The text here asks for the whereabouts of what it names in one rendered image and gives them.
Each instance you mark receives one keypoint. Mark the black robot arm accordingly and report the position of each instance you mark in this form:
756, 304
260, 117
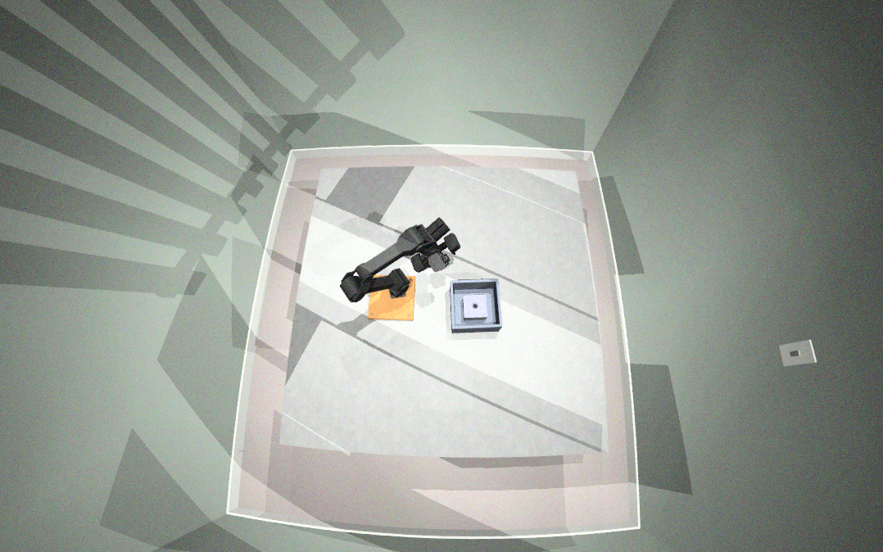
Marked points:
413, 240

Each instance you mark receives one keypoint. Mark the white square plate with hole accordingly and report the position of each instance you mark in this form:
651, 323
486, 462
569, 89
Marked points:
478, 301

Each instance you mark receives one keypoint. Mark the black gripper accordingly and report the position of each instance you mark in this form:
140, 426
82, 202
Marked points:
450, 241

